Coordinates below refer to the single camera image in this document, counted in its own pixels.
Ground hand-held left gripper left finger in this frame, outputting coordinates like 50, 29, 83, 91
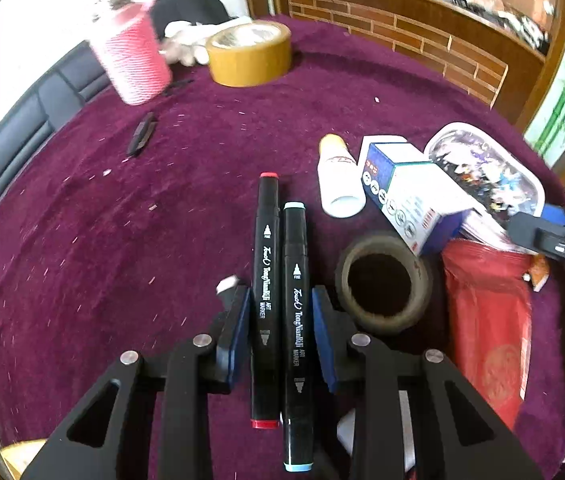
22, 285, 253, 480

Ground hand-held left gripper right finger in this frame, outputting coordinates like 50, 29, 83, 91
311, 285, 546, 480

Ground black marker pale blue caps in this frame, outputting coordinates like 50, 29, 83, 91
280, 202, 316, 472

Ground black marker red caps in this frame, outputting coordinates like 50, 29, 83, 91
251, 172, 281, 430

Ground black tape roll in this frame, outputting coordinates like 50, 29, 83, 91
335, 232, 433, 337

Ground clear plastic case hair ties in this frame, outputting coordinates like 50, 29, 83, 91
423, 122, 546, 221

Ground blue and white box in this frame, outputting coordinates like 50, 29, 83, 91
360, 136, 483, 257

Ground white bottle orange cap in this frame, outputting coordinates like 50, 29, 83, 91
319, 133, 366, 218

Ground yellow-rimmed white tray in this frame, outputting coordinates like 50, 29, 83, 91
0, 437, 49, 480

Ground stack of white sheets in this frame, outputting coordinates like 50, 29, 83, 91
461, 209, 516, 252

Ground white paper sheet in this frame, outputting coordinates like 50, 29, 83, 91
337, 390, 413, 458

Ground red packet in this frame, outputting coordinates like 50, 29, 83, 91
441, 237, 533, 431

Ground purple tablecloth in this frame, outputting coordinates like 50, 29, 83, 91
0, 15, 565, 480

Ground small black clip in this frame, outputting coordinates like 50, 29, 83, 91
126, 111, 158, 157

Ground wooden brick pattern counter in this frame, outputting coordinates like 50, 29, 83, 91
270, 0, 563, 126

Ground brown packing tape roll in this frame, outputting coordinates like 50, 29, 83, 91
205, 20, 293, 87

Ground white gloves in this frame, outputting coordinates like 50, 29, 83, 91
160, 15, 253, 67

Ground black leather sofa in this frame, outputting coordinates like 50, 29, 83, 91
0, 40, 113, 241

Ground pink thread spool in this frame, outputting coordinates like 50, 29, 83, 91
87, 0, 173, 106

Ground black garment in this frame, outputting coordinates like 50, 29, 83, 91
150, 0, 233, 41

